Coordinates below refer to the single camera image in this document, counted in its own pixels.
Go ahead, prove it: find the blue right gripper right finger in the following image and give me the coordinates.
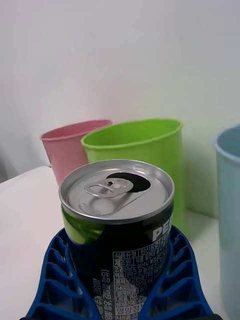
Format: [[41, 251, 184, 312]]
[[139, 224, 215, 320]]

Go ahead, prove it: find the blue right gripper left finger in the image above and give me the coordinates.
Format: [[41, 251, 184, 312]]
[[25, 227, 102, 320]]

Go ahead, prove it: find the black drink can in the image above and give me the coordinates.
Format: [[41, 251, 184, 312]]
[[58, 159, 175, 320]]

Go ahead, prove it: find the pale blue plastic bin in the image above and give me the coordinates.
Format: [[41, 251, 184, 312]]
[[213, 124, 240, 320]]

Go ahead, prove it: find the green plastic bin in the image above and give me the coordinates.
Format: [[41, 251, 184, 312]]
[[80, 118, 190, 240]]

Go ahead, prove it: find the pink plastic bin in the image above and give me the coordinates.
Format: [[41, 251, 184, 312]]
[[39, 119, 113, 187]]

